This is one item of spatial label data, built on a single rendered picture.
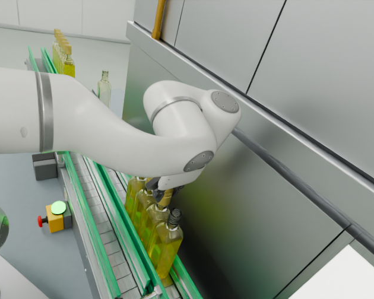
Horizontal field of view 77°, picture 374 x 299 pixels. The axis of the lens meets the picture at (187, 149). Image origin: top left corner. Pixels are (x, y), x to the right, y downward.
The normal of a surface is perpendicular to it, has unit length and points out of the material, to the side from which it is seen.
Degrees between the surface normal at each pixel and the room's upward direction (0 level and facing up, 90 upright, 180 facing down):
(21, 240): 0
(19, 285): 3
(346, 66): 90
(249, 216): 90
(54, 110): 58
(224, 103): 15
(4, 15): 90
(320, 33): 90
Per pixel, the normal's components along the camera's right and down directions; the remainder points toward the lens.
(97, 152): -0.27, 0.65
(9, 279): 0.22, -0.82
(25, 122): 0.55, 0.36
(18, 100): 0.57, -0.10
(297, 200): -0.81, 0.14
